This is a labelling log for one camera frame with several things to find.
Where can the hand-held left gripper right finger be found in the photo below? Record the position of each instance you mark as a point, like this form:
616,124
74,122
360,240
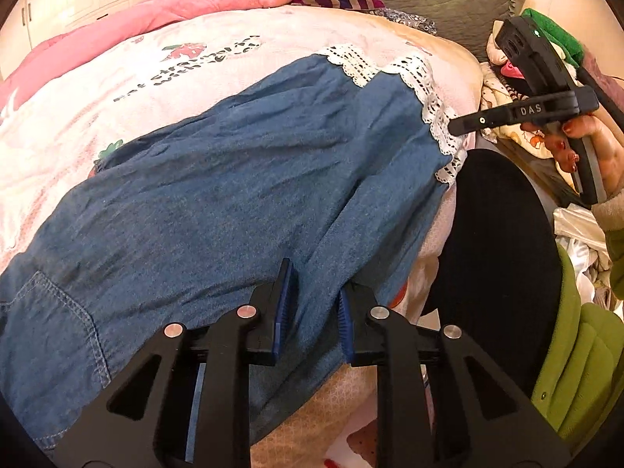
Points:
347,324

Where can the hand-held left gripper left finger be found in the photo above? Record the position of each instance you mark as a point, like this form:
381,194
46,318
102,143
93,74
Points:
283,312

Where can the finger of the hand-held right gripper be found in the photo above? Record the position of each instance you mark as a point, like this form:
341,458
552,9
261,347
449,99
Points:
480,121

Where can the blue denim dress with lace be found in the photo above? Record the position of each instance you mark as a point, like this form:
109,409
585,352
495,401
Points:
219,180

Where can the person's right hand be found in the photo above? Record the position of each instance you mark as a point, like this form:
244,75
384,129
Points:
609,156

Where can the cartoon printed cloth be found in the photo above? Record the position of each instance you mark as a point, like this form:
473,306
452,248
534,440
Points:
502,102

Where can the green towel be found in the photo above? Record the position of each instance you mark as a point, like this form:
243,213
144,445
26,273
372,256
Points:
560,34

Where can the floral cloth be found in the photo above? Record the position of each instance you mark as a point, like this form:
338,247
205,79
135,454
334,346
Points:
404,19

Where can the white crumpled cloth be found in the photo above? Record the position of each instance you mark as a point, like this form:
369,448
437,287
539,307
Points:
580,243

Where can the person's green jacket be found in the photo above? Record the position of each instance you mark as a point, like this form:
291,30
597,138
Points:
585,341

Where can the pink strawberry printed blanket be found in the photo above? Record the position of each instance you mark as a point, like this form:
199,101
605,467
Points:
73,131

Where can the pink quilt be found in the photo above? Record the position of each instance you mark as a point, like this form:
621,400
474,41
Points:
161,5

